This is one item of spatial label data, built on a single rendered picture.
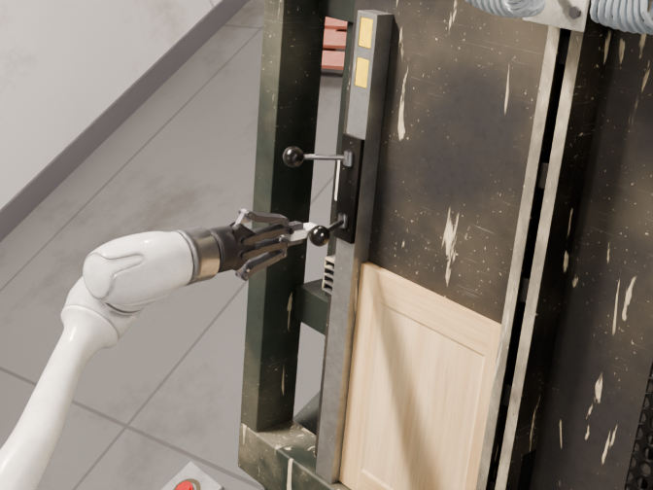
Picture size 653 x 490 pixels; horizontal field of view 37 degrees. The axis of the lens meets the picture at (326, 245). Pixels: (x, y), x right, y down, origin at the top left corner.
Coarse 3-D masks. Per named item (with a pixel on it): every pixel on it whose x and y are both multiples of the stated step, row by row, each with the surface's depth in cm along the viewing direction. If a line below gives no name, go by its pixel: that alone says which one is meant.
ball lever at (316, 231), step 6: (342, 216) 182; (336, 222) 181; (342, 222) 182; (312, 228) 174; (318, 228) 173; (324, 228) 174; (330, 228) 178; (312, 234) 174; (318, 234) 173; (324, 234) 173; (312, 240) 174; (318, 240) 173; (324, 240) 173; (318, 246) 175
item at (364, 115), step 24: (360, 24) 173; (384, 24) 171; (360, 48) 174; (384, 48) 173; (384, 72) 175; (360, 96) 176; (384, 96) 177; (360, 120) 177; (360, 192) 181; (360, 216) 183; (360, 240) 185; (336, 264) 189; (360, 264) 187; (336, 288) 190; (336, 312) 192; (336, 336) 193; (336, 360) 194; (336, 384) 196; (336, 408) 197; (336, 432) 199; (336, 456) 201; (336, 480) 204
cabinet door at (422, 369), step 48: (384, 288) 183; (384, 336) 186; (432, 336) 177; (480, 336) 168; (384, 384) 189; (432, 384) 179; (480, 384) 170; (384, 432) 191; (432, 432) 181; (480, 432) 172; (384, 480) 194; (432, 480) 183
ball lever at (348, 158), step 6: (288, 150) 176; (294, 150) 176; (300, 150) 177; (288, 156) 176; (294, 156) 175; (300, 156) 176; (306, 156) 177; (312, 156) 178; (318, 156) 178; (324, 156) 178; (330, 156) 178; (336, 156) 179; (342, 156) 179; (348, 156) 178; (288, 162) 176; (294, 162) 176; (300, 162) 177; (348, 162) 179
